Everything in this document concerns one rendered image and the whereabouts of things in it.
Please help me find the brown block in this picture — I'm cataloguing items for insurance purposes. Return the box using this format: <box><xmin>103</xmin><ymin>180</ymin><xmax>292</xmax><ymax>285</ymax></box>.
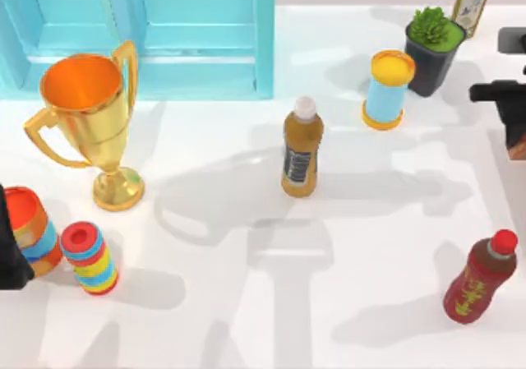
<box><xmin>508</xmin><ymin>136</ymin><xmax>526</xmax><ymax>161</ymax></box>

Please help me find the dark grey box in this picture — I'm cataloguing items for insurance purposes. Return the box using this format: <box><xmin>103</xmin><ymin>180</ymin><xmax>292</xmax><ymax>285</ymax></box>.
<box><xmin>497</xmin><ymin>27</ymin><xmax>526</xmax><ymax>54</ymax></box>

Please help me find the black pot with green plant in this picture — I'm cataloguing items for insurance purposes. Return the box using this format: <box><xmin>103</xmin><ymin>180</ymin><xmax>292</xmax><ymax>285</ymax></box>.
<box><xmin>404</xmin><ymin>7</ymin><xmax>468</xmax><ymax>99</ymax></box>

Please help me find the olive green bottle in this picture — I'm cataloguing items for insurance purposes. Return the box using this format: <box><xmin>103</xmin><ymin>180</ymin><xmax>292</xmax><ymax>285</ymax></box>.
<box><xmin>450</xmin><ymin>0</ymin><xmax>493</xmax><ymax>39</ymax></box>

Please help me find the light blue and yellow can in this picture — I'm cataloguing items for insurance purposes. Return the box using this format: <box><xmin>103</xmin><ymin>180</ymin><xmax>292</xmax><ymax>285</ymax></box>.
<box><xmin>361</xmin><ymin>49</ymin><xmax>417</xmax><ymax>132</ymax></box>

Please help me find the red bottle with red cap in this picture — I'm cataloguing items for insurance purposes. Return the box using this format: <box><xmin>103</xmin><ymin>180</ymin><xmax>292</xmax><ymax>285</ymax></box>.
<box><xmin>442</xmin><ymin>228</ymin><xmax>519</xmax><ymax>325</ymax></box>

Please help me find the yellow bottle with white cap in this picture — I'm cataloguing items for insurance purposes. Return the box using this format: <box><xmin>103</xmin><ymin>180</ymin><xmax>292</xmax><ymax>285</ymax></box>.
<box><xmin>280</xmin><ymin>95</ymin><xmax>325</xmax><ymax>200</ymax></box>

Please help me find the light blue rack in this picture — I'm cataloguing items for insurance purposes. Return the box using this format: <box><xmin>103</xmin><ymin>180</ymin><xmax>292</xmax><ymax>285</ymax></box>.
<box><xmin>0</xmin><ymin>0</ymin><xmax>275</xmax><ymax>102</ymax></box>

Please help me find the gold trophy cup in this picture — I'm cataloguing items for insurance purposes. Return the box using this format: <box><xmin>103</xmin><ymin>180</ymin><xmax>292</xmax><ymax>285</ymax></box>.
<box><xmin>22</xmin><ymin>39</ymin><xmax>146</xmax><ymax>212</ymax></box>

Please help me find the stack of coloured rings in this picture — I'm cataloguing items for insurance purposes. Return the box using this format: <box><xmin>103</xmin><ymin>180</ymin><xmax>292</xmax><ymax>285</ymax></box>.
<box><xmin>58</xmin><ymin>221</ymin><xmax>121</xmax><ymax>298</ymax></box>

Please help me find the orange and blue can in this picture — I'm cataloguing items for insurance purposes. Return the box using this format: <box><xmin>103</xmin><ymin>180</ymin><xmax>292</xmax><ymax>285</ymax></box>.
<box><xmin>2</xmin><ymin>185</ymin><xmax>64</xmax><ymax>279</ymax></box>

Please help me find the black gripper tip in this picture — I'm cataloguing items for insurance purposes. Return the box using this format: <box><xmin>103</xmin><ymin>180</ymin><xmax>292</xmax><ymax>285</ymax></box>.
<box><xmin>0</xmin><ymin>183</ymin><xmax>35</xmax><ymax>292</ymax></box>

